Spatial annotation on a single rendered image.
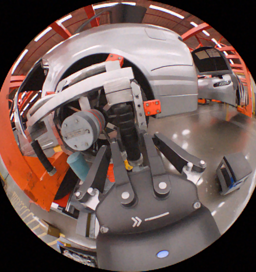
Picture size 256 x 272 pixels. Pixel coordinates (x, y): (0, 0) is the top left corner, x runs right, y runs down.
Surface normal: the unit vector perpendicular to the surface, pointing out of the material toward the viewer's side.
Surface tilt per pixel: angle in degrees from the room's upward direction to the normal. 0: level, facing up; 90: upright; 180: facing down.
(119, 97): 90
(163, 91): 90
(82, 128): 90
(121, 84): 90
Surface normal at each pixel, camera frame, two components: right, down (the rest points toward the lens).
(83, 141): 0.11, 0.39
